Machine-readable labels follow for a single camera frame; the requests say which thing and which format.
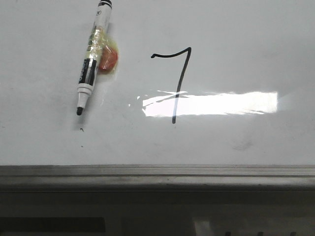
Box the black whiteboard marker with tape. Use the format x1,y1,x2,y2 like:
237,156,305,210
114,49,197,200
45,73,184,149
76,0,119,116

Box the white whiteboard with metal frame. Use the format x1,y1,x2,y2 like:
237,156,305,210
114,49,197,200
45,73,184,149
0,0,315,192

